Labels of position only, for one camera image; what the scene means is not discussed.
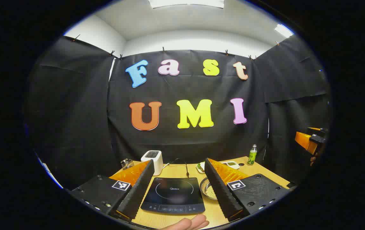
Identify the green tea bottle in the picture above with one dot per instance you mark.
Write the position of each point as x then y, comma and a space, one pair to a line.
252, 156

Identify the white divided bean tray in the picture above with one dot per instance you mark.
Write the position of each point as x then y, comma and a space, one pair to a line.
232, 164

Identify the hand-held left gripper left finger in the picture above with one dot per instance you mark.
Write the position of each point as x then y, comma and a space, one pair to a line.
137, 191

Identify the ceiling light panel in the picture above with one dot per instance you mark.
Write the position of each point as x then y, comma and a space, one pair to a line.
283, 30
185, 3

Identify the black induction cooktop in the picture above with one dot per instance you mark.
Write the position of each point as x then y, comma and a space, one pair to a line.
173, 195

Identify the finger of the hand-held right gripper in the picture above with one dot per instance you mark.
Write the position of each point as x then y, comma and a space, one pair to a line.
305, 142

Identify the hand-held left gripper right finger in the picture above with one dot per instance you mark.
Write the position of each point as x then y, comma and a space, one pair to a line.
219, 188

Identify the pile of soybeans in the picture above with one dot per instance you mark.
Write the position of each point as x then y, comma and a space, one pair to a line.
212, 193

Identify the white toaster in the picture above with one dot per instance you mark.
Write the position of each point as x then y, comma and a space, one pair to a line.
156, 159

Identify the white rectangular plate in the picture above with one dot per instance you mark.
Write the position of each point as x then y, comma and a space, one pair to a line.
198, 172

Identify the stainless steel pot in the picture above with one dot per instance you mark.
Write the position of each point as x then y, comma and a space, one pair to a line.
205, 188

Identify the sandwich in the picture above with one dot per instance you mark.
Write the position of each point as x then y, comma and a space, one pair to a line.
200, 166

